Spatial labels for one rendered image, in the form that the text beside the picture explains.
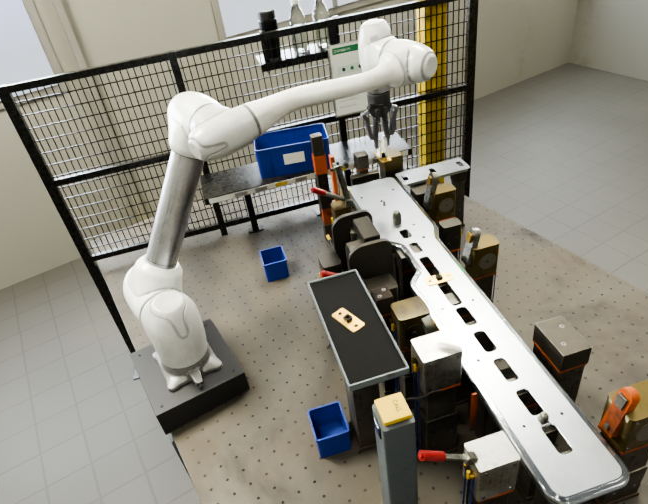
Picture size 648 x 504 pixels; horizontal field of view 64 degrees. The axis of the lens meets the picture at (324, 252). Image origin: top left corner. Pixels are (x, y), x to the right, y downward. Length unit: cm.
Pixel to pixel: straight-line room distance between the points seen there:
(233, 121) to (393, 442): 89
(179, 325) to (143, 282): 22
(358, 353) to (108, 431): 185
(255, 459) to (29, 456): 156
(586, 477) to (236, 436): 96
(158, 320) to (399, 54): 102
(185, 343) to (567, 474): 106
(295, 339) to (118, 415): 126
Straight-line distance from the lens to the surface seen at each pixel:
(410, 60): 156
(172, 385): 175
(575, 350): 143
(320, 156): 212
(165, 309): 161
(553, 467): 126
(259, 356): 188
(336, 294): 135
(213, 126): 145
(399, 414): 110
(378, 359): 119
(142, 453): 270
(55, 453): 292
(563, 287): 211
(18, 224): 398
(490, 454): 118
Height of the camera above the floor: 206
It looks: 37 degrees down
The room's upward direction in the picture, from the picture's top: 9 degrees counter-clockwise
